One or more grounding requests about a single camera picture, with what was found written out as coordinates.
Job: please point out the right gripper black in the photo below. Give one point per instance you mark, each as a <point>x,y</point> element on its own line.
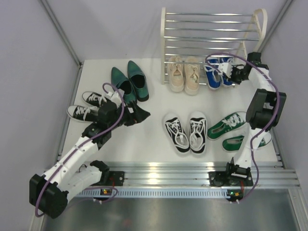
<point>236,82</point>

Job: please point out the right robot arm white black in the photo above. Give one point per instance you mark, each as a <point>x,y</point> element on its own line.
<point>263,112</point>

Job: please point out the black white sneaker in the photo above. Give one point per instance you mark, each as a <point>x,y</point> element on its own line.
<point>198,132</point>
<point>176,133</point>

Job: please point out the dark green leather shoe left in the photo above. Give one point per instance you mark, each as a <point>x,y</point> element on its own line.
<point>119,80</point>

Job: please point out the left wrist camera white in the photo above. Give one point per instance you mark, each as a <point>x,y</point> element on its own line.
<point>115,97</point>

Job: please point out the blue sneaker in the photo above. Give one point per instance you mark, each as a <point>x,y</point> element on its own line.
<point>213,78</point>
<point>225,82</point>

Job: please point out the dark green leather shoe right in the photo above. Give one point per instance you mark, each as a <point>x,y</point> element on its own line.
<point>138,80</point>

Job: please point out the green sneaker lower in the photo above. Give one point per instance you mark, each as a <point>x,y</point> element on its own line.
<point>233,144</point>

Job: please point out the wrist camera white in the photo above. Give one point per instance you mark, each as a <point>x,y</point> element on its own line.
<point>225,69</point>
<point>115,97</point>

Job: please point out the cream metal shoe shelf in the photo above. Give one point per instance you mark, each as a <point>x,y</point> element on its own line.
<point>202,34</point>

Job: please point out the beige lace sneaker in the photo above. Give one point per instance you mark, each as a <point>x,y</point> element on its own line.
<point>192,74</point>
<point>175,73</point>

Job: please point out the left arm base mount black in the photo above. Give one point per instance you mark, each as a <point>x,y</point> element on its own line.
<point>111,178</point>

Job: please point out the dark green leather shoe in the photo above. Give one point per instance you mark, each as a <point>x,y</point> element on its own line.
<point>119,80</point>
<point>138,80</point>

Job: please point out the aluminium rail base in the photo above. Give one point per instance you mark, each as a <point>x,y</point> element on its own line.
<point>272,175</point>

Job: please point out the black low sneaker lower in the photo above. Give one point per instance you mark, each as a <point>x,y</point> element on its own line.
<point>83,114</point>

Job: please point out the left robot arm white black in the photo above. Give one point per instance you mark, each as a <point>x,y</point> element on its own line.
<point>51,192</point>

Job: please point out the green sneaker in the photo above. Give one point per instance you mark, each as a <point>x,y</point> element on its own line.
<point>231,122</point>
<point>233,144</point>

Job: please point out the perforated cable duct grey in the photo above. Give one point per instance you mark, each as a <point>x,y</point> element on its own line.
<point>162,193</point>

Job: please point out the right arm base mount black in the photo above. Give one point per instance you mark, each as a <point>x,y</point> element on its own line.
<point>221,178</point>

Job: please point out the black low sneaker upper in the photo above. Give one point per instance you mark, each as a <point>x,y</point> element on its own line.
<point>94,98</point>

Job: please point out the green sneaker upper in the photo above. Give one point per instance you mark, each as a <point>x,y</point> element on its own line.
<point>231,122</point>

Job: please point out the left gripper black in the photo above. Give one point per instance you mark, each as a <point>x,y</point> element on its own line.
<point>138,115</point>

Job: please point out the black low sneaker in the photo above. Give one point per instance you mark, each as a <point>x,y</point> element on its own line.
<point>94,98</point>
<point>83,114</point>

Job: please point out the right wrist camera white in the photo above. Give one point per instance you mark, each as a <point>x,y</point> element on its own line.
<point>225,69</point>

